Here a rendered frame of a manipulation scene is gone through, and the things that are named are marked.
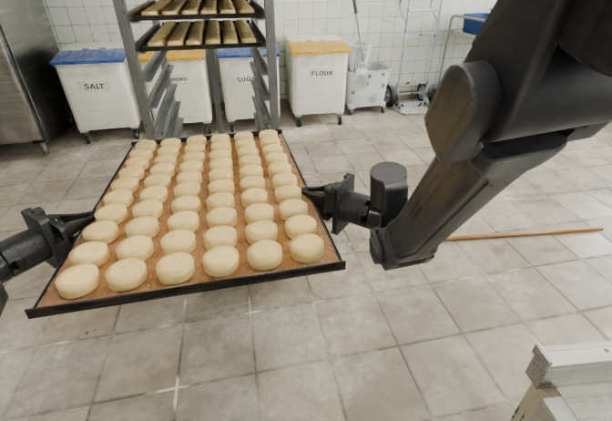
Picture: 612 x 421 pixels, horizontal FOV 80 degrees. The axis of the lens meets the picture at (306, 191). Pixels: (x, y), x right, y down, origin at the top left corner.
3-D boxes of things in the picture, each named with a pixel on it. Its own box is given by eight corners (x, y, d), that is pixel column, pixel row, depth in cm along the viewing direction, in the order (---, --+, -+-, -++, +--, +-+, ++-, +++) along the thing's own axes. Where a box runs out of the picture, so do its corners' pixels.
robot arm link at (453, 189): (484, 121, 19) (688, 86, 19) (446, 37, 21) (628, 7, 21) (370, 276, 58) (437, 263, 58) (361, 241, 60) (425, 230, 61)
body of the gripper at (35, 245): (55, 254, 63) (6, 280, 58) (32, 204, 58) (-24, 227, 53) (75, 267, 60) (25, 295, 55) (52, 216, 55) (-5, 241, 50)
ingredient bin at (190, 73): (155, 140, 332) (134, 53, 291) (162, 117, 385) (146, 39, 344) (215, 136, 342) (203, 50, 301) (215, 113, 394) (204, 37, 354)
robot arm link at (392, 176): (376, 270, 56) (431, 259, 57) (376, 213, 49) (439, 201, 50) (356, 220, 66) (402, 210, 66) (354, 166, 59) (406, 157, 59)
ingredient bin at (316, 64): (292, 129, 355) (291, 46, 314) (286, 107, 408) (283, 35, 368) (346, 126, 362) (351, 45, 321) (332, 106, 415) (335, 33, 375)
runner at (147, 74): (151, 82, 121) (148, 73, 119) (142, 82, 120) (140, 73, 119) (170, 46, 174) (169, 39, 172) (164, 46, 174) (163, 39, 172)
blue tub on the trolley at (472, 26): (482, 29, 377) (486, 12, 369) (510, 35, 345) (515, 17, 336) (457, 30, 371) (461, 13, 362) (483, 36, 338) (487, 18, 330)
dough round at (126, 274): (132, 295, 47) (128, 283, 46) (99, 289, 48) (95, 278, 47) (156, 271, 51) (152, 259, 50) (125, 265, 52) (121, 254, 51)
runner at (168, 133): (168, 155, 135) (166, 148, 134) (159, 156, 135) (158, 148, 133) (180, 101, 188) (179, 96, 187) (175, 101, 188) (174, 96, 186)
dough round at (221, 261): (205, 257, 53) (203, 246, 52) (239, 253, 54) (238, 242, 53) (202, 280, 49) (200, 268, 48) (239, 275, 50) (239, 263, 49)
